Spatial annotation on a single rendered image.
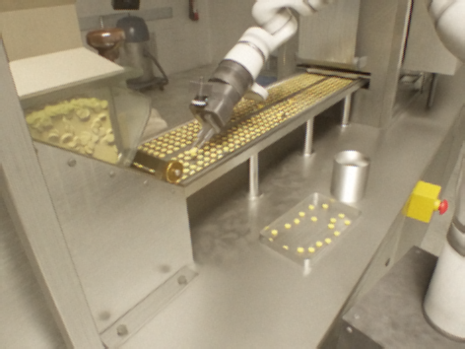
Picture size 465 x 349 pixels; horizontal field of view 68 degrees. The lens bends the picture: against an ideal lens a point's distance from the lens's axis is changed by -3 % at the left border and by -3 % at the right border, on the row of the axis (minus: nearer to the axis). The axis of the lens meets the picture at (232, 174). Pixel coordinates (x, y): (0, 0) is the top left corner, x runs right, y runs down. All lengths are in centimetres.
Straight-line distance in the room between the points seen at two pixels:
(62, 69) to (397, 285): 59
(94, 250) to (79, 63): 24
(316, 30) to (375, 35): 18
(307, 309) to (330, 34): 86
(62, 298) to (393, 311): 47
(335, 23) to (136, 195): 87
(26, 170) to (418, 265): 62
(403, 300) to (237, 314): 26
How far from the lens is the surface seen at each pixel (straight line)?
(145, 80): 463
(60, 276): 39
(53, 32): 47
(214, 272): 64
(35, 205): 34
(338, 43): 120
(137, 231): 53
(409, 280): 68
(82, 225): 47
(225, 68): 70
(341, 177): 81
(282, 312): 59
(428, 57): 125
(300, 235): 72
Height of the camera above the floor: 125
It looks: 29 degrees down
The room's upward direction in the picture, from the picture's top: 2 degrees counter-clockwise
